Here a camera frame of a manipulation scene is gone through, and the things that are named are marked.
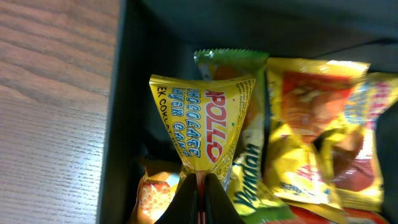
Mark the orange biscuit packet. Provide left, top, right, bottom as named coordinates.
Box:
left=128, top=159, right=181, bottom=224

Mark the green snack packet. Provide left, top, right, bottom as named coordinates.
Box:
left=194, top=49, right=295, bottom=224

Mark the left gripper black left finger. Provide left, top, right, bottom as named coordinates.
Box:
left=155, top=174, right=198, bottom=224

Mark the yellow-green chocolate snack packet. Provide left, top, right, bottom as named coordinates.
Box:
left=149, top=75, right=256, bottom=182

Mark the dark green box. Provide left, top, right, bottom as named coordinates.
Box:
left=96, top=0, right=397, bottom=223

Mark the yellow orange snack packet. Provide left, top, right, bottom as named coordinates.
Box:
left=263, top=57, right=370, bottom=210

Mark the yellow Apollo chocolate packet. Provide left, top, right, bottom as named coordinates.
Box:
left=326, top=72, right=397, bottom=212

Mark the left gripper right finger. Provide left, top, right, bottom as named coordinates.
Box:
left=205, top=173, right=245, bottom=224

